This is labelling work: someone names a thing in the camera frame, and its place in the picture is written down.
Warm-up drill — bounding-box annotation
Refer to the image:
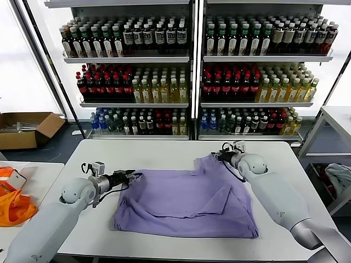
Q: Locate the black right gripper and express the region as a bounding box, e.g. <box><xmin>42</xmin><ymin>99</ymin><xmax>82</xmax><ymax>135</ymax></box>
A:
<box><xmin>210</xmin><ymin>151</ymin><xmax>235</xmax><ymax>164</ymax></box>

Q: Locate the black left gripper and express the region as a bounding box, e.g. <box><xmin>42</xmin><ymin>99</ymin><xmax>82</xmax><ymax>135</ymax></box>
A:
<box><xmin>108</xmin><ymin>170</ymin><xmax>143</xmax><ymax>190</ymax></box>

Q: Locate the purple t-shirt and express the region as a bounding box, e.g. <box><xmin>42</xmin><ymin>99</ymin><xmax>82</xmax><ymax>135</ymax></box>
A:
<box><xmin>113</xmin><ymin>156</ymin><xmax>260</xmax><ymax>239</ymax></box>

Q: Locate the red cap cola bottle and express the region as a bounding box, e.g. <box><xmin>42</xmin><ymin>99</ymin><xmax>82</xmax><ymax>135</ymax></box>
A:
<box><xmin>122</xmin><ymin>73</ymin><xmax>134</xmax><ymax>102</ymax></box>
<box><xmin>202</xmin><ymin>73</ymin><xmax>213</xmax><ymax>102</ymax></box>
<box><xmin>231</xmin><ymin>73</ymin><xmax>241</xmax><ymax>102</ymax></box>
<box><xmin>240</xmin><ymin>73</ymin><xmax>252</xmax><ymax>102</ymax></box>
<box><xmin>86</xmin><ymin>73</ymin><xmax>97</xmax><ymax>102</ymax></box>
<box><xmin>163</xmin><ymin>114</ymin><xmax>173</xmax><ymax>135</ymax></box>
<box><xmin>276</xmin><ymin>113</ymin><xmax>286</xmax><ymax>135</ymax></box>
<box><xmin>268</xmin><ymin>113</ymin><xmax>278</xmax><ymax>135</ymax></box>
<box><xmin>95</xmin><ymin>73</ymin><xmax>106</xmax><ymax>102</ymax></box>
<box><xmin>221</xmin><ymin>73</ymin><xmax>232</xmax><ymax>102</ymax></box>
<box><xmin>212</xmin><ymin>73</ymin><xmax>222</xmax><ymax>102</ymax></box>
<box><xmin>155</xmin><ymin>114</ymin><xmax>165</xmax><ymax>135</ymax></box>
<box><xmin>77</xmin><ymin>72</ymin><xmax>88</xmax><ymax>102</ymax></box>
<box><xmin>250</xmin><ymin>72</ymin><xmax>261</xmax><ymax>102</ymax></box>

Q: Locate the dark storage bin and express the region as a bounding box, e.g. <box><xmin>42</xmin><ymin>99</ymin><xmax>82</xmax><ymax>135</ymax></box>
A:
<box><xmin>305</xmin><ymin>163</ymin><xmax>351</xmax><ymax>209</ymax></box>

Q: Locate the grey metal bottle shelf unit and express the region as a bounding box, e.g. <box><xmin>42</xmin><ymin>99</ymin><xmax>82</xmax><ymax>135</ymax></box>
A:
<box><xmin>196</xmin><ymin>0</ymin><xmax>335</xmax><ymax>142</ymax></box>
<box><xmin>45</xmin><ymin>0</ymin><xmax>197</xmax><ymax>141</ymax></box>

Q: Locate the clear plastic packet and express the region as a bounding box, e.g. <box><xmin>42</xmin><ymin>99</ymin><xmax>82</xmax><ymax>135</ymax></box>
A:
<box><xmin>15</xmin><ymin>121</ymin><xmax>46</xmax><ymax>134</ymax></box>

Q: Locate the orange and white carton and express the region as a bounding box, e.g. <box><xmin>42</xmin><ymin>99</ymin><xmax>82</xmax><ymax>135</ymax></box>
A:
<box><xmin>0</xmin><ymin>167</ymin><xmax>28</xmax><ymax>197</ymax></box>

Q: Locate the green cap dark tea bottle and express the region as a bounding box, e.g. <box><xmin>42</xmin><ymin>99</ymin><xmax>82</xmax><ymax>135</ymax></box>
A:
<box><xmin>228</xmin><ymin>24</ymin><xmax>239</xmax><ymax>57</ymax></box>
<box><xmin>90</xmin><ymin>26</ymin><xmax>103</xmax><ymax>58</ymax></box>
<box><xmin>239</xmin><ymin>24</ymin><xmax>250</xmax><ymax>57</ymax></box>
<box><xmin>260</xmin><ymin>24</ymin><xmax>273</xmax><ymax>57</ymax></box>
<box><xmin>101</xmin><ymin>25</ymin><xmax>114</xmax><ymax>58</ymax></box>
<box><xmin>112</xmin><ymin>25</ymin><xmax>124</xmax><ymax>58</ymax></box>
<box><xmin>79</xmin><ymin>26</ymin><xmax>93</xmax><ymax>59</ymax></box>
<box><xmin>217</xmin><ymin>24</ymin><xmax>228</xmax><ymax>57</ymax></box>
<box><xmin>250</xmin><ymin>24</ymin><xmax>262</xmax><ymax>57</ymax></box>
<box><xmin>70</xmin><ymin>26</ymin><xmax>83</xmax><ymax>59</ymax></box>
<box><xmin>206</xmin><ymin>24</ymin><xmax>217</xmax><ymax>57</ymax></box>

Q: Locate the red cloth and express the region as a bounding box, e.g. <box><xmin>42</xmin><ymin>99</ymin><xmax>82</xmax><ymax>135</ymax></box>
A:
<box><xmin>315</xmin><ymin>165</ymin><xmax>337</xmax><ymax>198</ymax></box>

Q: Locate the orange cloth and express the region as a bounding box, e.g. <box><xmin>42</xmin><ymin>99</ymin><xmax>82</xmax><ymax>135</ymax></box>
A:
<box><xmin>0</xmin><ymin>188</ymin><xmax>38</xmax><ymax>227</ymax></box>

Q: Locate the brown cardboard box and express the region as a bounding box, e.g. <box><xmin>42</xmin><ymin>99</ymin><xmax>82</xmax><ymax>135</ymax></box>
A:
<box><xmin>0</xmin><ymin>111</ymin><xmax>66</xmax><ymax>151</ymax></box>

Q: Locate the white label dark drink bottle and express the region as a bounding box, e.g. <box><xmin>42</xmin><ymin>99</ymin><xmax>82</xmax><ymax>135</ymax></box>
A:
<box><xmin>133</xmin><ymin>24</ymin><xmax>144</xmax><ymax>57</ymax></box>
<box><xmin>154</xmin><ymin>23</ymin><xmax>166</xmax><ymax>57</ymax></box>
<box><xmin>143</xmin><ymin>24</ymin><xmax>155</xmax><ymax>57</ymax></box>
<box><xmin>293</xmin><ymin>23</ymin><xmax>308</xmax><ymax>55</ymax></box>
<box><xmin>323</xmin><ymin>25</ymin><xmax>339</xmax><ymax>55</ymax></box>
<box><xmin>176</xmin><ymin>23</ymin><xmax>188</xmax><ymax>57</ymax></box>
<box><xmin>314</xmin><ymin>24</ymin><xmax>329</xmax><ymax>55</ymax></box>
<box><xmin>165</xmin><ymin>23</ymin><xmax>177</xmax><ymax>57</ymax></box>
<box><xmin>303</xmin><ymin>24</ymin><xmax>319</xmax><ymax>55</ymax></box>
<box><xmin>122</xmin><ymin>24</ymin><xmax>134</xmax><ymax>57</ymax></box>

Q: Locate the grey white crumpled cloth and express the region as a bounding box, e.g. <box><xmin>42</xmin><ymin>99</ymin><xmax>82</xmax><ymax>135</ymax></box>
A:
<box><xmin>325</xmin><ymin>163</ymin><xmax>351</xmax><ymax>196</ymax></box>

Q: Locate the orange label tea bottle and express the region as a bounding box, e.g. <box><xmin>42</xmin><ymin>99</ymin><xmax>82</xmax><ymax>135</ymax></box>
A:
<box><xmin>60</xmin><ymin>26</ymin><xmax>73</xmax><ymax>59</ymax></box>

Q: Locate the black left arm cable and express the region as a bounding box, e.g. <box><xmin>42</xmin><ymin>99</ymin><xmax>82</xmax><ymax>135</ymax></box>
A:
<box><xmin>92</xmin><ymin>180</ymin><xmax>130</xmax><ymax>209</ymax></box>

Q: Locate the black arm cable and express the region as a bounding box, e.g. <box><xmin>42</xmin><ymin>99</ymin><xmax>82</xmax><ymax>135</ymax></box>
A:
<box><xmin>92</xmin><ymin>180</ymin><xmax>130</xmax><ymax>209</ymax></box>
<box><xmin>220</xmin><ymin>161</ymin><xmax>247</xmax><ymax>184</ymax></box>

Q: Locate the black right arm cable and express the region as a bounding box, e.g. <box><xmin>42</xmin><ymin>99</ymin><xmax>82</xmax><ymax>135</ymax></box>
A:
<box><xmin>220</xmin><ymin>161</ymin><xmax>247</xmax><ymax>184</ymax></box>

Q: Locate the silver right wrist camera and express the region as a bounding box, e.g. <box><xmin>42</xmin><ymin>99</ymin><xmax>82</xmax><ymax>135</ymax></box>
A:
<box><xmin>231</xmin><ymin>140</ymin><xmax>246</xmax><ymax>155</ymax></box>

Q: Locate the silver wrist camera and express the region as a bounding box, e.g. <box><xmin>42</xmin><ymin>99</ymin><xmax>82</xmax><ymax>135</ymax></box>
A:
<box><xmin>92</xmin><ymin>162</ymin><xmax>106</xmax><ymax>176</ymax></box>
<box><xmin>231</xmin><ymin>140</ymin><xmax>246</xmax><ymax>155</ymax></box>

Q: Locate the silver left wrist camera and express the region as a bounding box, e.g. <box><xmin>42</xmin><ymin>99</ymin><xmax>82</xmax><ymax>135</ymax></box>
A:
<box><xmin>92</xmin><ymin>162</ymin><xmax>106</xmax><ymax>176</ymax></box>

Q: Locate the white metal frame table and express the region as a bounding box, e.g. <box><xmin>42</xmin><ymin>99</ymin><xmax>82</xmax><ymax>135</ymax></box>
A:
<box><xmin>297</xmin><ymin>106</ymin><xmax>351</xmax><ymax>217</ymax></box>

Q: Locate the dark window post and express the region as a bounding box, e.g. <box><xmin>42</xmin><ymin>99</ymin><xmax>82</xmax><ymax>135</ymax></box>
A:
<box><xmin>322</xmin><ymin>50</ymin><xmax>351</xmax><ymax>107</ymax></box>

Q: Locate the black window post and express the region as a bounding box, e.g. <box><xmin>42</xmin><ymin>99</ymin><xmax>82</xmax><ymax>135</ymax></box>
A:
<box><xmin>23</xmin><ymin>0</ymin><xmax>87</xmax><ymax>139</ymax></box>

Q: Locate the grey window post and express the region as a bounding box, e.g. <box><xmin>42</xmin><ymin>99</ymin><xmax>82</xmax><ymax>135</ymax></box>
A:
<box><xmin>12</xmin><ymin>0</ymin><xmax>66</xmax><ymax>118</ymax></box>

